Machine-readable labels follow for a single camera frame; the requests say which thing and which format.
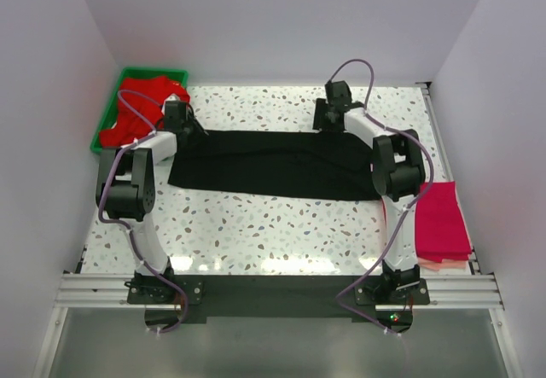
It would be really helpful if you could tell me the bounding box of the red t shirt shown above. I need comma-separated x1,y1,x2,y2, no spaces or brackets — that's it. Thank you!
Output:
98,75,190,148

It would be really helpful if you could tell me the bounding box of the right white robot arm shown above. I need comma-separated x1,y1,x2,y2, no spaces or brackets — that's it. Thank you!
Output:
313,80,426,301

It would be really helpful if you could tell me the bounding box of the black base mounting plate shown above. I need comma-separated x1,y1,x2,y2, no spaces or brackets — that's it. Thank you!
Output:
125,274,431,332

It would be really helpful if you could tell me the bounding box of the folded magenta t shirt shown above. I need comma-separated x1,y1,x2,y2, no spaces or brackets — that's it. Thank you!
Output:
381,180,473,264

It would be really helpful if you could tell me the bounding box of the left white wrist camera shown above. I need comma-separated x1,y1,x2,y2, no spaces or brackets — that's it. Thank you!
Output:
165,94,180,102

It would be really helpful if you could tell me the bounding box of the folded pink t shirt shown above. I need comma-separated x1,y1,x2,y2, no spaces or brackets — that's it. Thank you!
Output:
419,258,469,273

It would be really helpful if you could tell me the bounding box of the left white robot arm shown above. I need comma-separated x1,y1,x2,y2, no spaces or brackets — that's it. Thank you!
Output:
96,95,208,284

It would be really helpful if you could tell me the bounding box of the green plastic tray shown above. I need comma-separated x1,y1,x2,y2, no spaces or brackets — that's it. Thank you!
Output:
90,67,190,154

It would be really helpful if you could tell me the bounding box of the black t shirt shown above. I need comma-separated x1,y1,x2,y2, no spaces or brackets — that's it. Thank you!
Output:
168,131,380,201

